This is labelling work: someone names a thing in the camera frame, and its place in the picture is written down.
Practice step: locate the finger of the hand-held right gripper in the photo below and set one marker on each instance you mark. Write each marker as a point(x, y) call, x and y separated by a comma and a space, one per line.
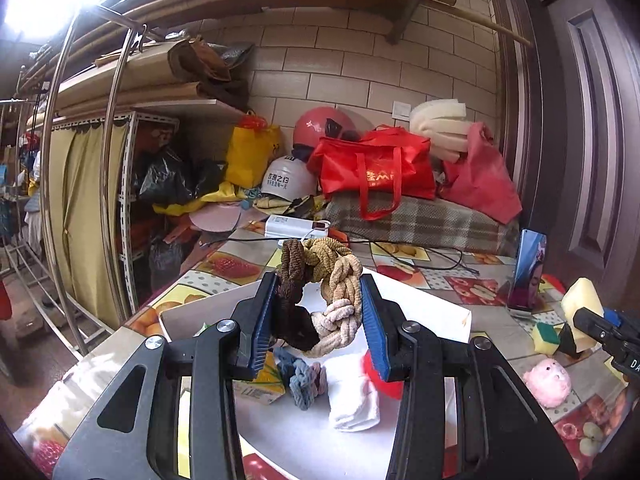
point(592, 325)
point(617, 319)

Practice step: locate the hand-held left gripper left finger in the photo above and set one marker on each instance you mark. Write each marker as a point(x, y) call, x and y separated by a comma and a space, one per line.
point(262, 325)

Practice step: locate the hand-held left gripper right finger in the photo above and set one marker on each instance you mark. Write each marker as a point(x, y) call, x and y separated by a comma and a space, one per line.
point(376, 326)

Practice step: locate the pale yellow sponge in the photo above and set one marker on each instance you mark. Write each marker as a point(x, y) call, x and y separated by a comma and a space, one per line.
point(582, 302)

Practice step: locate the yellow tissue packet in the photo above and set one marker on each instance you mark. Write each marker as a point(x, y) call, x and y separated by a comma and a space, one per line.
point(260, 391)

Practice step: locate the red plush apple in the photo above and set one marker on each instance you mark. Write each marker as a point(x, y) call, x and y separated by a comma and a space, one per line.
point(393, 391)

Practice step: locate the white cardboard tray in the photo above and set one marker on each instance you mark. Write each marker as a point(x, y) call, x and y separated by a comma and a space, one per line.
point(300, 442)

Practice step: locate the black sponge block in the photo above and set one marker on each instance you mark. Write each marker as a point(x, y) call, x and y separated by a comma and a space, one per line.
point(569, 342)

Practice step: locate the yellow green sponge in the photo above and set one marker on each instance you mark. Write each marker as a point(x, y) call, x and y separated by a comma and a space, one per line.
point(544, 339)

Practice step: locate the pink plush pig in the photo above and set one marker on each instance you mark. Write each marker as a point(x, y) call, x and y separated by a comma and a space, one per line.
point(547, 382)

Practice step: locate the white phone stand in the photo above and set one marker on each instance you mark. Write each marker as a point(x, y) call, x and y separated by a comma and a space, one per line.
point(520, 312)

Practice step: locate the smartphone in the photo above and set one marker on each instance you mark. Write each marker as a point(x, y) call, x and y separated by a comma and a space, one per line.
point(527, 270)

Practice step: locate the fruit print tablecloth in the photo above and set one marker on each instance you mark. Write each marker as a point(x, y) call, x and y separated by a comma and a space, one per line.
point(500, 330)

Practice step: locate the white power bank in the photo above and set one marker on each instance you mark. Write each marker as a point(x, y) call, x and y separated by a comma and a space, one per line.
point(290, 227)

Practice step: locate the plaid blanket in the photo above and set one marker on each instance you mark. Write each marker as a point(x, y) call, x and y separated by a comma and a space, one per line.
point(420, 222)

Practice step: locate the pink hat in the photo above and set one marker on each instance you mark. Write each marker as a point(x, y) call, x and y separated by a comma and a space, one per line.
point(215, 220)

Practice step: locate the yellow cloth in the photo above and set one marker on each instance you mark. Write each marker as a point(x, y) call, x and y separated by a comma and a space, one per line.
point(220, 195)

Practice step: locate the white helmet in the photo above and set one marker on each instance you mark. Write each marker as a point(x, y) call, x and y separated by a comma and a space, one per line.
point(285, 180)

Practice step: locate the red tote bag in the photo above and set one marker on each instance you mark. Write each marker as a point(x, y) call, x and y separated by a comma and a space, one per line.
point(370, 170)

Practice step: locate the yellow gift bag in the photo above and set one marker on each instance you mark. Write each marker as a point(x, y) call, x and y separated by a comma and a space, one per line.
point(250, 152)

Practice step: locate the black plastic bag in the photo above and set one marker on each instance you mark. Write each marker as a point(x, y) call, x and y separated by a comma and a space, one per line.
point(165, 177)

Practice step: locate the red plastic bag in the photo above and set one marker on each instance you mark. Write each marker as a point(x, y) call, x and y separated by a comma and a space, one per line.
point(480, 180)

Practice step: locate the metal shelf rack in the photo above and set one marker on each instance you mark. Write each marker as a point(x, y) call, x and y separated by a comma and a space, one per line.
point(125, 210)

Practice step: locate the pink helmet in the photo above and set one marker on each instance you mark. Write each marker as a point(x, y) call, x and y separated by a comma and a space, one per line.
point(315, 127)

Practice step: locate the white foam rolls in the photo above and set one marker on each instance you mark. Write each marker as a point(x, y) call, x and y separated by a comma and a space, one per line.
point(440, 125)

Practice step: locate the olive curtain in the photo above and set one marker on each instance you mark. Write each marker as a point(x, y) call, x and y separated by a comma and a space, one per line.
point(85, 210)

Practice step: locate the brown door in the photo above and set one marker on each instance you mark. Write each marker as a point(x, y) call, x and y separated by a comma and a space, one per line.
point(575, 110)

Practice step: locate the brown crumpled paper bag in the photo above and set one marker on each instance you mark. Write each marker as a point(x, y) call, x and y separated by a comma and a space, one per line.
point(205, 70)

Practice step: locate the curved metal tube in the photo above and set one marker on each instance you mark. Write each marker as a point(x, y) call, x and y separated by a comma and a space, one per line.
point(112, 110)

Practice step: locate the bamboo pole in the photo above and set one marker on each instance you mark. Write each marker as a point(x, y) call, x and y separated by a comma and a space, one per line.
point(480, 22)

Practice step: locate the wall switch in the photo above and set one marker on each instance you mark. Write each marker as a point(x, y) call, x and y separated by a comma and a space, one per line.
point(401, 110)

